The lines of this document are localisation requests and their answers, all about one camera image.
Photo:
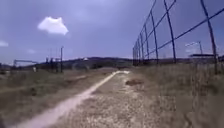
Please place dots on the distant dark hill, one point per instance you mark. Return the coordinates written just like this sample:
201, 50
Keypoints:
96, 62

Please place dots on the pale dirt track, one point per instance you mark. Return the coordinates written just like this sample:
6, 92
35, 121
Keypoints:
110, 106

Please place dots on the dry grass beside fence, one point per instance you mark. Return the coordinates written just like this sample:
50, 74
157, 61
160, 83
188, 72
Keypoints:
186, 93

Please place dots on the dry grass field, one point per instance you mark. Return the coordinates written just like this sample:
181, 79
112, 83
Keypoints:
30, 90

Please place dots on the street lamp pole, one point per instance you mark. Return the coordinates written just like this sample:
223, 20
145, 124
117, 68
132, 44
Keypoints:
200, 48

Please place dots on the low building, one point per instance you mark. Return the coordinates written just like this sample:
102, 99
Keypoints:
201, 58

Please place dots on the metal gate frame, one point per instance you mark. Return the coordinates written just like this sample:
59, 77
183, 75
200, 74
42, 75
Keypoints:
25, 61

